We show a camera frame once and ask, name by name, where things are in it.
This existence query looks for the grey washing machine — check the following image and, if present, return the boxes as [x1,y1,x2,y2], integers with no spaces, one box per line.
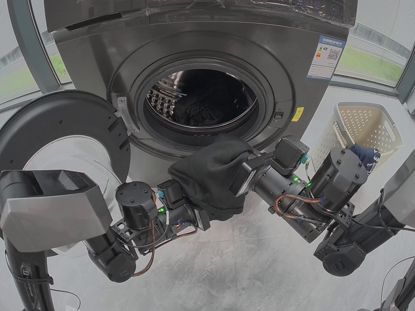
[44,0,359,178]

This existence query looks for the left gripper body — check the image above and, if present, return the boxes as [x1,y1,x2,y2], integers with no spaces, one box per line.
[169,204,212,232]

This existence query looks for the washing machine door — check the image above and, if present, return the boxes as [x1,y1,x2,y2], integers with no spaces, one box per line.
[0,89,132,259]

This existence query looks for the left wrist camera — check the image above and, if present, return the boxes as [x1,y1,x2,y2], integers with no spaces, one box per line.
[157,180,186,207]

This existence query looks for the black cable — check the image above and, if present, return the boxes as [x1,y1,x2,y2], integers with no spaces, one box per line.
[49,289,81,311]

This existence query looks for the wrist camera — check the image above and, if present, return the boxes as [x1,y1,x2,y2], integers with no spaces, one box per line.
[273,137,312,176]
[157,180,186,207]

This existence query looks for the heap of dark clothes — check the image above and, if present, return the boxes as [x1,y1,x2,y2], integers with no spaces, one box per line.
[173,76,259,127]

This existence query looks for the dark blue garment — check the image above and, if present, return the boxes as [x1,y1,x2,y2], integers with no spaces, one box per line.
[348,143,382,178]

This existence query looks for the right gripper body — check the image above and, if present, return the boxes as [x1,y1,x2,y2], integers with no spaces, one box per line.
[231,156,309,207]

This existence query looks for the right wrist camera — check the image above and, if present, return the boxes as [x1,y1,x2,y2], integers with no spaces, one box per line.
[273,137,312,176]

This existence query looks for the black garment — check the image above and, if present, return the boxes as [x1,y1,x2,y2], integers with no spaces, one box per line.
[168,137,257,221]

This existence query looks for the cream laundry basket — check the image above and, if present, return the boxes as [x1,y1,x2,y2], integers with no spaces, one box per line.
[311,101,404,175]

